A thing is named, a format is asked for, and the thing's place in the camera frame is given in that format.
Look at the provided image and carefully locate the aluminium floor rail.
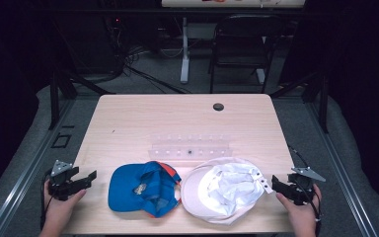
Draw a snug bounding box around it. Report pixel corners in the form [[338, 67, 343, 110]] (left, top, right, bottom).
[[0, 98, 77, 237], [304, 100, 379, 237]]

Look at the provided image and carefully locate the white desk leg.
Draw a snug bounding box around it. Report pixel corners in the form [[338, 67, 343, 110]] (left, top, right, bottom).
[[180, 17, 191, 85]]

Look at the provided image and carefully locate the blue and orange cap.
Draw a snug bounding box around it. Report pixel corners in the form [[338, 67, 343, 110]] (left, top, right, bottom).
[[108, 160, 183, 219]]

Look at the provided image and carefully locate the black metal frame stand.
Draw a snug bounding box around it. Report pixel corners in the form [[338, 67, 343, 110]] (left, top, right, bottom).
[[269, 70, 331, 134], [47, 67, 116, 131]]

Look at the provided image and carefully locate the black folding chair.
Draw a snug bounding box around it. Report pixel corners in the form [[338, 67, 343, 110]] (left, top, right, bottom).
[[207, 13, 285, 95]]

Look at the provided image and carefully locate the bundle of black floor cables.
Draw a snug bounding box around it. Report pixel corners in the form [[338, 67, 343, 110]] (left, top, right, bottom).
[[105, 16, 191, 95]]

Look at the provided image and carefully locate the clear acrylic rack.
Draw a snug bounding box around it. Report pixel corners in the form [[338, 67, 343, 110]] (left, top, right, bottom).
[[147, 132, 234, 162]]

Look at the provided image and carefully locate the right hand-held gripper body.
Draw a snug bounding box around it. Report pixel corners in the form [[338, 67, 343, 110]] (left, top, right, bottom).
[[286, 166, 327, 206]]

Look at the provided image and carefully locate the white cap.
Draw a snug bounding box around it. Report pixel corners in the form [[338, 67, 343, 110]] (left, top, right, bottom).
[[180, 156, 274, 226]]

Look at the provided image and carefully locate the person's left hand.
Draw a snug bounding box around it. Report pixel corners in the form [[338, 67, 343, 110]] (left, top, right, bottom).
[[39, 179, 88, 237]]

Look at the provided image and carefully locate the person's right hand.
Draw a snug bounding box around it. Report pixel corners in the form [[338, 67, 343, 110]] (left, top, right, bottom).
[[274, 183, 324, 237]]

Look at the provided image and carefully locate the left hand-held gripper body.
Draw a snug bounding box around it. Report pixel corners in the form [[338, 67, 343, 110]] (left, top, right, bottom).
[[46, 159, 81, 201]]

